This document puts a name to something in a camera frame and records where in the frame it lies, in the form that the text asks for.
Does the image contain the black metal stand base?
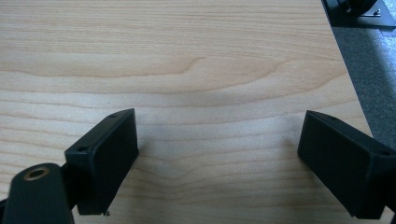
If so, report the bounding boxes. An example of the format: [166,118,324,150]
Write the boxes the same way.
[321,0,396,29]

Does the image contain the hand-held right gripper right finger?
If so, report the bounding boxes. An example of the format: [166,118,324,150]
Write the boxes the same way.
[297,109,396,220]

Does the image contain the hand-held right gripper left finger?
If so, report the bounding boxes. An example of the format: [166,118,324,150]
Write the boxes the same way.
[64,107,140,217]

